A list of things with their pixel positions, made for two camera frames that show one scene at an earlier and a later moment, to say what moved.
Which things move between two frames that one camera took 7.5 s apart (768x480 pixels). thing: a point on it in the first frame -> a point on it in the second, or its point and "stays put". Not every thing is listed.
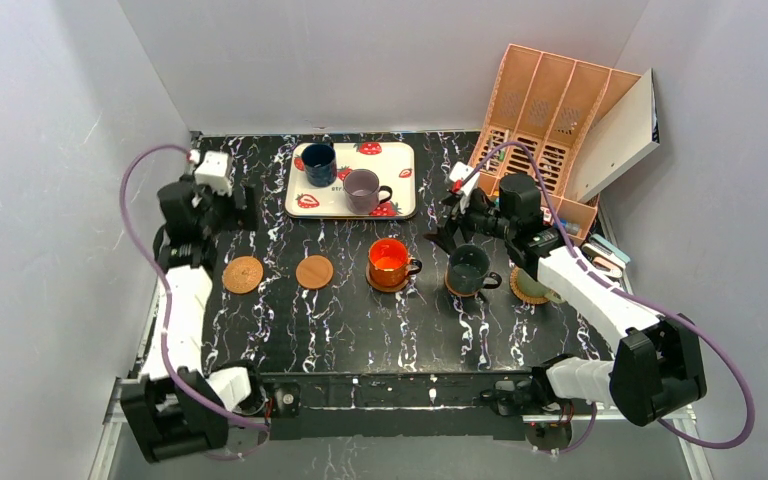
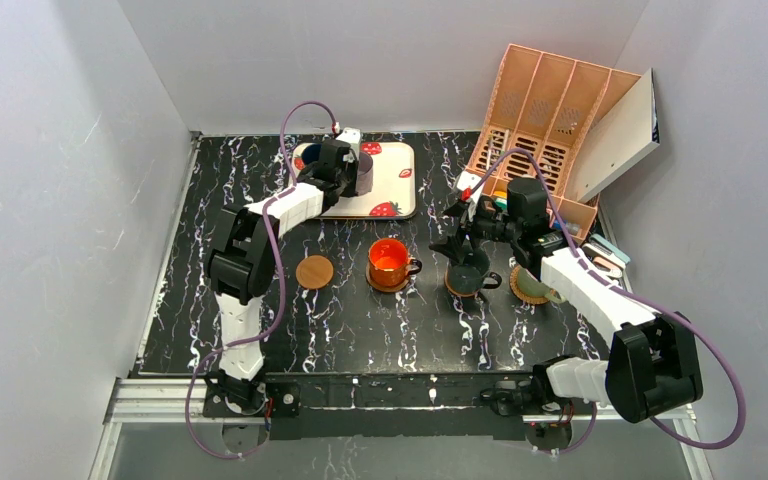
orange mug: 389,262 stays put
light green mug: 530,286 stays put
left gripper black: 239,206 -> 321,168
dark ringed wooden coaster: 383,288 stays put
